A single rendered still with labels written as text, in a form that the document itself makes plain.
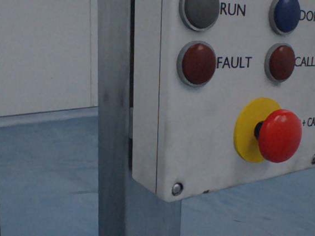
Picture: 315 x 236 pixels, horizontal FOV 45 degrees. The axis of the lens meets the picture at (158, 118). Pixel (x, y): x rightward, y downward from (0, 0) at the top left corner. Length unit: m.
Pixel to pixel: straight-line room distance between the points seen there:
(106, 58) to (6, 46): 3.88
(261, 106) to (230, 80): 0.04
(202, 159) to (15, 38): 4.00
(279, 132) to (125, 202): 0.14
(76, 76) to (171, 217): 4.21
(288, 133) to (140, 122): 0.11
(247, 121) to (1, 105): 4.00
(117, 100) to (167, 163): 0.08
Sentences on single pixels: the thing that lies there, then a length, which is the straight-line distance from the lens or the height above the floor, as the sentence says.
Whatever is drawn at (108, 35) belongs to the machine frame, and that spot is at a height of 0.95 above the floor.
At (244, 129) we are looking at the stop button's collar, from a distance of 0.29.
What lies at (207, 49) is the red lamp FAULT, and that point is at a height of 0.95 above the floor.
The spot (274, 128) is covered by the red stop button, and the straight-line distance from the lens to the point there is 0.28.
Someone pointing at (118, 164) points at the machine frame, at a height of 0.85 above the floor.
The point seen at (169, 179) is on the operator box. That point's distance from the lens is 0.26.
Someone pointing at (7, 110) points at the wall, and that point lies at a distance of 4.26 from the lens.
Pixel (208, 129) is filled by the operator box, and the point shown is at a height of 0.89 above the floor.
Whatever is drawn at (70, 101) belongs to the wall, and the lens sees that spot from 4.53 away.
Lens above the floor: 0.95
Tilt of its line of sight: 12 degrees down
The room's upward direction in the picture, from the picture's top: 2 degrees clockwise
